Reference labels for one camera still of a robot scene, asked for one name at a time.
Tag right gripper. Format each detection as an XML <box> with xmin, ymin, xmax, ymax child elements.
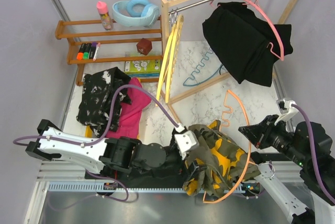
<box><xmin>240</xmin><ymin>113</ymin><xmax>310</xmax><ymax>166</ymax></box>

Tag camouflage yellow trousers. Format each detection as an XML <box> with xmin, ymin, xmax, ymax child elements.
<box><xmin>183</xmin><ymin>120</ymin><xmax>248</xmax><ymax>198</ymax></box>

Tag orange hanger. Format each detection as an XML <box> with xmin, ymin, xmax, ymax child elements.
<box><xmin>203</xmin><ymin>89</ymin><xmax>275</xmax><ymax>204</ymax></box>

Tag pink trousers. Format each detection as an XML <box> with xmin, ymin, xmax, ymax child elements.
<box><xmin>106</xmin><ymin>88</ymin><xmax>151</xmax><ymax>139</ymax></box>

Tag blue hanger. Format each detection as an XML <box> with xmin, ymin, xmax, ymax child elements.
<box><xmin>183</xmin><ymin>47</ymin><xmax>228</xmax><ymax>87</ymax></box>

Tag black white patterned trousers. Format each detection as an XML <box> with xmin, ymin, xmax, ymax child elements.
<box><xmin>76</xmin><ymin>67</ymin><xmax>131</xmax><ymax>137</ymax></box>

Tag yellow hanger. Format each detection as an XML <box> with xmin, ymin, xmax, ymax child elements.
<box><xmin>163</xmin><ymin>15</ymin><xmax>184</xmax><ymax>103</ymax></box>
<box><xmin>156</xmin><ymin>15</ymin><xmax>184</xmax><ymax>104</ymax></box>

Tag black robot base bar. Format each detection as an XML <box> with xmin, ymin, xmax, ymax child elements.
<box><xmin>96</xmin><ymin>151</ymin><xmax>300</xmax><ymax>188</ymax></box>

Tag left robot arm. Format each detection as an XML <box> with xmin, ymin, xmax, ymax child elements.
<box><xmin>25</xmin><ymin>119</ymin><xmax>199</xmax><ymax>181</ymax></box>

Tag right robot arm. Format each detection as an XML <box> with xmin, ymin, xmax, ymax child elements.
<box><xmin>238</xmin><ymin>115</ymin><xmax>334</xmax><ymax>223</ymax></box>

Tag pink hanger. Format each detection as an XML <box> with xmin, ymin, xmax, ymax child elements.
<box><xmin>217</xmin><ymin>0</ymin><xmax>285</xmax><ymax>61</ymax></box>

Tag yellow plastic tray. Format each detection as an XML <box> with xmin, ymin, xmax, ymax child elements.
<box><xmin>85</xmin><ymin>126</ymin><xmax>96</xmax><ymax>138</ymax></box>

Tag green card box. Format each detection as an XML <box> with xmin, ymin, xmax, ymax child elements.
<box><xmin>124</xmin><ymin>60</ymin><xmax>161</xmax><ymax>77</ymax></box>

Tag brown cube box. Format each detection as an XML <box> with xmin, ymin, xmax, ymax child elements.
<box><xmin>136</xmin><ymin>38</ymin><xmax>152</xmax><ymax>55</ymax></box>

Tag wooden shelf rack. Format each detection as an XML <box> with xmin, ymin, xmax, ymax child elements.
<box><xmin>55</xmin><ymin>17</ymin><xmax>163</xmax><ymax>86</ymax></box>

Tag white pink pen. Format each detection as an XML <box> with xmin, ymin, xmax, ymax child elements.
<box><xmin>93</xmin><ymin>42</ymin><xmax>101</xmax><ymax>61</ymax></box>

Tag wooden clothes rack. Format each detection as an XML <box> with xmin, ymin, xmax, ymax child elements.
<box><xmin>157</xmin><ymin>0</ymin><xmax>284</xmax><ymax>124</ymax></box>

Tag purple highlighter marker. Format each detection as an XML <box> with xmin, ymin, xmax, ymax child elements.
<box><xmin>88</xmin><ymin>42</ymin><xmax>97</xmax><ymax>59</ymax></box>

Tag orange highlighter marker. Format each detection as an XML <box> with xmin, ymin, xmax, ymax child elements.
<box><xmin>76</xmin><ymin>43</ymin><xmax>86</xmax><ymax>60</ymax></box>

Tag green highlighter marker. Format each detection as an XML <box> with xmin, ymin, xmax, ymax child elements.
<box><xmin>82</xmin><ymin>43</ymin><xmax>92</xmax><ymax>59</ymax></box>

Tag pink water bottle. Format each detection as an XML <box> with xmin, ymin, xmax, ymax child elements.
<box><xmin>96</xmin><ymin>1</ymin><xmax>113</xmax><ymax>30</ymax></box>

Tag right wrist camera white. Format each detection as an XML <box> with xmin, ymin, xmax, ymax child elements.
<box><xmin>274</xmin><ymin>98</ymin><xmax>299</xmax><ymax>126</ymax></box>

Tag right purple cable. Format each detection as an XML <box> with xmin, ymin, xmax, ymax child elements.
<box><xmin>292</xmin><ymin>103</ymin><xmax>335</xmax><ymax>206</ymax></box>

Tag purple cable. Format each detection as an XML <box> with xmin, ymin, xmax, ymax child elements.
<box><xmin>292</xmin><ymin>103</ymin><xmax>335</xmax><ymax>206</ymax></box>
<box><xmin>13</xmin><ymin>84</ymin><xmax>185</xmax><ymax>209</ymax></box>

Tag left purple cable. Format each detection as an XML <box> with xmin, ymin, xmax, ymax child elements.
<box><xmin>13</xmin><ymin>84</ymin><xmax>185</xmax><ymax>209</ymax></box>

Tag white cable duct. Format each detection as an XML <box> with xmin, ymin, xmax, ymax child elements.
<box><xmin>48</xmin><ymin>181</ymin><xmax>249</xmax><ymax>194</ymax></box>

